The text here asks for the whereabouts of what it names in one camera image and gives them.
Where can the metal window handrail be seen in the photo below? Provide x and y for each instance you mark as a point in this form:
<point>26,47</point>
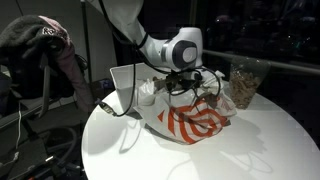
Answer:
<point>293,67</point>

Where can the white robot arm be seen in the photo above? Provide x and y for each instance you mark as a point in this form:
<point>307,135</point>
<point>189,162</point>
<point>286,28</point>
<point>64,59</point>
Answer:
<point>186,50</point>

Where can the black floor equipment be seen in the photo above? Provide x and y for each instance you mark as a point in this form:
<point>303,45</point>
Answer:
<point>50,166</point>

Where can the white orange target plastic bag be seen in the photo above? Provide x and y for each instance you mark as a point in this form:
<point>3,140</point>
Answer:
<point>200,123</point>

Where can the white plastic storage box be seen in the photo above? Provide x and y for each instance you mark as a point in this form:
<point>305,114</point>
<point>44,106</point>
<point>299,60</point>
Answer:
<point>121,80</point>

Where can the clear bag of snacks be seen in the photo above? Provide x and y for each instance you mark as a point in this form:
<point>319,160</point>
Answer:
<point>243,90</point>

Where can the dark cardboard box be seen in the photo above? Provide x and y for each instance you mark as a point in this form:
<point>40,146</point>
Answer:
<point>103,86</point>

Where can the grey office chair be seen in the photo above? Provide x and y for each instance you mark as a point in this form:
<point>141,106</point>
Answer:
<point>45,90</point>

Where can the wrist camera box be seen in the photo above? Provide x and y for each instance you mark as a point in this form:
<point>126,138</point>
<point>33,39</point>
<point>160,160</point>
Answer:
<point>192,74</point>

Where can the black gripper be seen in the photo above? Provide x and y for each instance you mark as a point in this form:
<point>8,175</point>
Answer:
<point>171,81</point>

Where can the pink garment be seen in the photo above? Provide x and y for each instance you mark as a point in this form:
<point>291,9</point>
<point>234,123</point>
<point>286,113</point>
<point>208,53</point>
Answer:
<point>73,76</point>

